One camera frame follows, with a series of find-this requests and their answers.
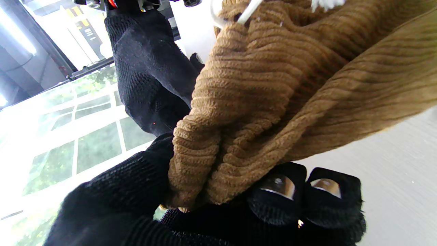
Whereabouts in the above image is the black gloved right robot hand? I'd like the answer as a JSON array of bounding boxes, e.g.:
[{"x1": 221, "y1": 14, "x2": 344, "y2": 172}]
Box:
[{"x1": 104, "y1": 9, "x2": 205, "y2": 137}]

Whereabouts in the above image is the white french double door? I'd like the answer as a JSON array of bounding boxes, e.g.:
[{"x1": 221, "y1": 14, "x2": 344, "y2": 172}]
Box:
[{"x1": 0, "y1": 65, "x2": 157, "y2": 246}]

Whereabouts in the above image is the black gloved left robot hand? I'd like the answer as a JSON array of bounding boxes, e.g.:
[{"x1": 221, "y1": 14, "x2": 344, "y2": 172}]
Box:
[{"x1": 43, "y1": 132, "x2": 367, "y2": 246}]

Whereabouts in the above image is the brown corduroy drawstring bag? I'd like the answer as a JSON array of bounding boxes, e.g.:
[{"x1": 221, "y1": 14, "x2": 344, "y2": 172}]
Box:
[{"x1": 159, "y1": 0, "x2": 437, "y2": 210}]

